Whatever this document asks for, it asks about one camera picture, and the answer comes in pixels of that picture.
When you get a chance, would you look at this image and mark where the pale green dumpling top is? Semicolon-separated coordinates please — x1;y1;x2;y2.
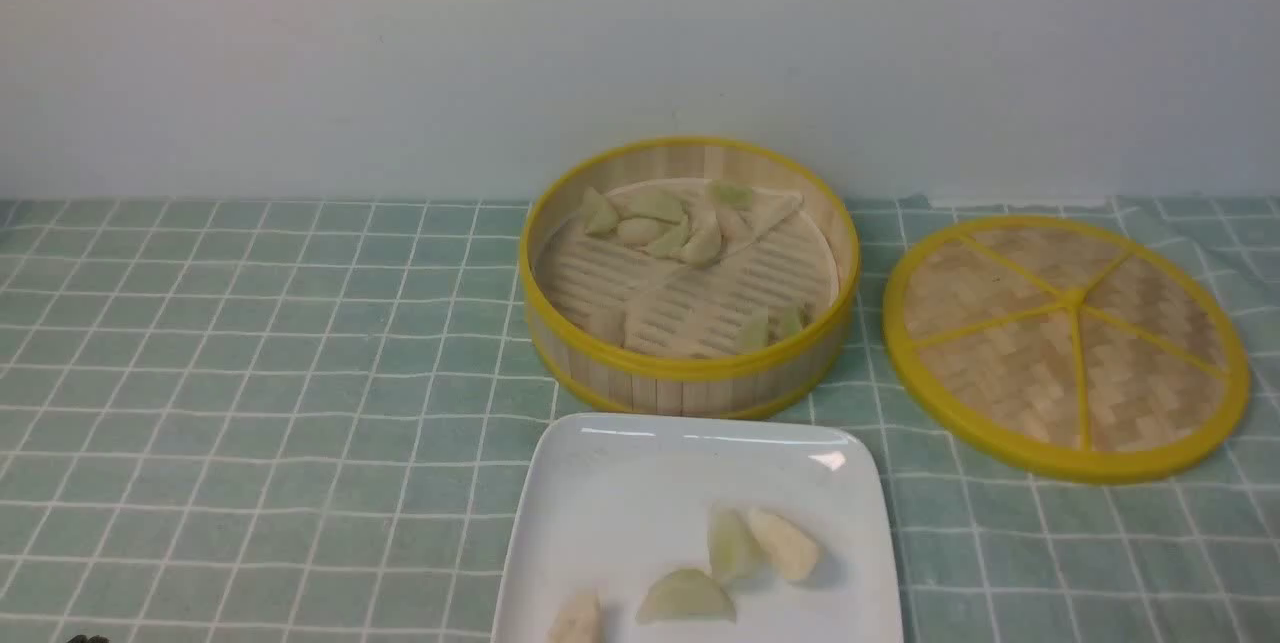
622;187;687;224

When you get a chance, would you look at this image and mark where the white mesh steamer liner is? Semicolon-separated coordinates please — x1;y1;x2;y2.
532;178;841;359

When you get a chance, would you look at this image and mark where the white dumpling in cluster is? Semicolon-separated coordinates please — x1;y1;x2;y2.
614;216;669;248

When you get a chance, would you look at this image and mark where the green dumpling on plate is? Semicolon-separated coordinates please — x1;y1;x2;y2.
707;507;765;587

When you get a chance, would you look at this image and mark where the green dumpling cluster middle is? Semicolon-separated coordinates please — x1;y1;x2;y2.
643;216;692;261

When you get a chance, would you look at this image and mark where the white square plate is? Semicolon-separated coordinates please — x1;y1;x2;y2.
492;412;906;642

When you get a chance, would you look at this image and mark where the cream dumpling plate edge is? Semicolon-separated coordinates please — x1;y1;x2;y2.
547;589;605;643

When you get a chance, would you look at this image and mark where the cream dumpling on plate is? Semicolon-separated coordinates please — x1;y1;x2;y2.
746;509;822;583

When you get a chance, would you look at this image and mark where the woven bamboo steamer lid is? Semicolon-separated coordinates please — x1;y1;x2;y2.
882;216;1251;485

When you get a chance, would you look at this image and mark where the bamboo steamer basket yellow rim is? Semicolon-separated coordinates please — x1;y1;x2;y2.
518;137;861;418

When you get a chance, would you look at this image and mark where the pale dumpling cluster right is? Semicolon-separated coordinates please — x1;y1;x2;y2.
678;209;724;268

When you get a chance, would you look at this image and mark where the pinkish dumpling in steamer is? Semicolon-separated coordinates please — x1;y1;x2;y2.
712;204;755;248

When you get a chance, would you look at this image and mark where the green dumpling plate front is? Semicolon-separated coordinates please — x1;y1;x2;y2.
634;567;737;625

